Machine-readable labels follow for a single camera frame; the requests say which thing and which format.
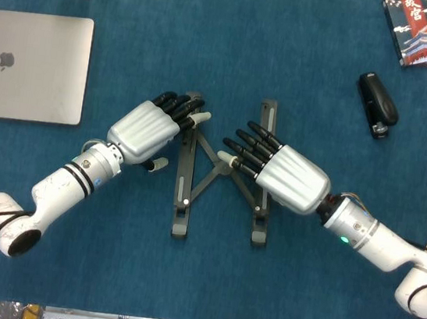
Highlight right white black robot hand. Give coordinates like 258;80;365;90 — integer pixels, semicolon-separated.
210;116;339;219

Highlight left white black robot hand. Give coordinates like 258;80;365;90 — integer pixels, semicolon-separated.
101;83;214;181

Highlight black folding laptop stand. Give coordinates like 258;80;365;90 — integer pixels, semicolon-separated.
165;87;287;250

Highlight silver apple laptop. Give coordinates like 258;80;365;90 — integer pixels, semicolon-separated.
0;6;96;130

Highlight black stapler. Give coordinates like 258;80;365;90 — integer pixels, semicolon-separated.
350;70;405;143

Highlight dark palace print book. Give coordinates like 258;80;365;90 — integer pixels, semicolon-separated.
374;0;427;71

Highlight clear plastic bag yellow contents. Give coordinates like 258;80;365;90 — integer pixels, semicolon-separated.
0;299;46;319

